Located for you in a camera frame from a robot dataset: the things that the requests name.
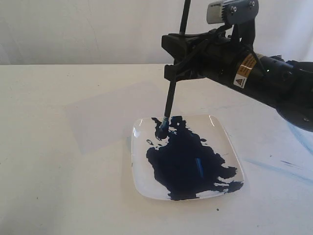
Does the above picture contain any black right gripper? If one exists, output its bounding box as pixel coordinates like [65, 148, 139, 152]
[161, 20, 257, 88]

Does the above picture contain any black paintbrush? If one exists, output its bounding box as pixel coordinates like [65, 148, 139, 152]
[156, 0, 191, 140]

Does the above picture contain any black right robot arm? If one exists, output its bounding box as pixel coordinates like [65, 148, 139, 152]
[161, 20, 313, 131]

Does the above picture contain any white square plate blue paint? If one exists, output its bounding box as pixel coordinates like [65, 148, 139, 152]
[131, 115, 245, 201]

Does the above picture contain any white paper sheet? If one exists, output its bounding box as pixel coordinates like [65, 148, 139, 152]
[65, 82, 167, 154]

